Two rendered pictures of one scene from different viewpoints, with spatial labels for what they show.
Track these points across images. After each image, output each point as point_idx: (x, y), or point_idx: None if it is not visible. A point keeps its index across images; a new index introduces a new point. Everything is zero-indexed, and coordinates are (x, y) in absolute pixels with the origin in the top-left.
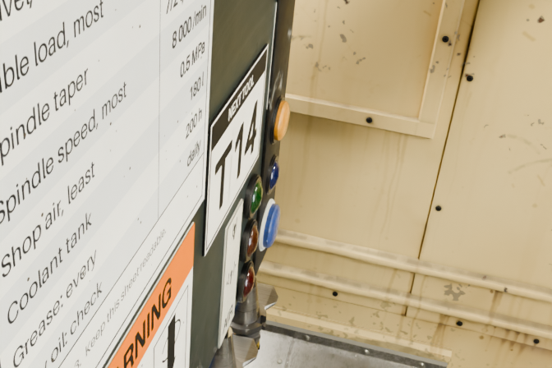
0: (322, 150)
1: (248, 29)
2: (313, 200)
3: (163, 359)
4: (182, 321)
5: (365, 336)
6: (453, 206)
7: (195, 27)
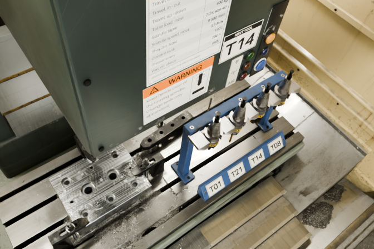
0: (358, 46)
1: (250, 16)
2: (345, 64)
3: (196, 80)
4: (206, 75)
5: (341, 125)
6: None
7: (219, 18)
